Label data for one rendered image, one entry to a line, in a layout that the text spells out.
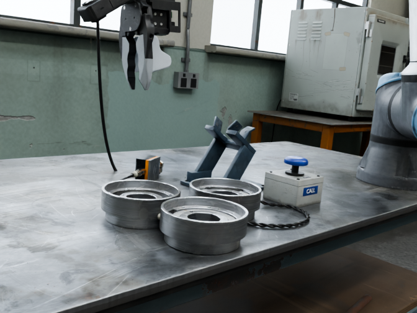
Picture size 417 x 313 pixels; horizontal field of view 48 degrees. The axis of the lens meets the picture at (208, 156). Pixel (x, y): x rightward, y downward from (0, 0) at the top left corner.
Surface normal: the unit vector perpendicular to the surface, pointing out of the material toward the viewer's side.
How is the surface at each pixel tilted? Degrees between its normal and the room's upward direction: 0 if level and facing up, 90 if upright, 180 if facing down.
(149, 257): 0
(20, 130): 90
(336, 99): 89
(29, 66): 90
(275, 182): 90
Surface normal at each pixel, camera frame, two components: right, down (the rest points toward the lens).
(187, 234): -0.33, 0.14
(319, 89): -0.73, 0.06
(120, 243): 0.08, -0.98
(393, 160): -0.35, -0.17
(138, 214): 0.07, 0.18
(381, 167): -0.62, -0.22
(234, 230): 0.65, 0.18
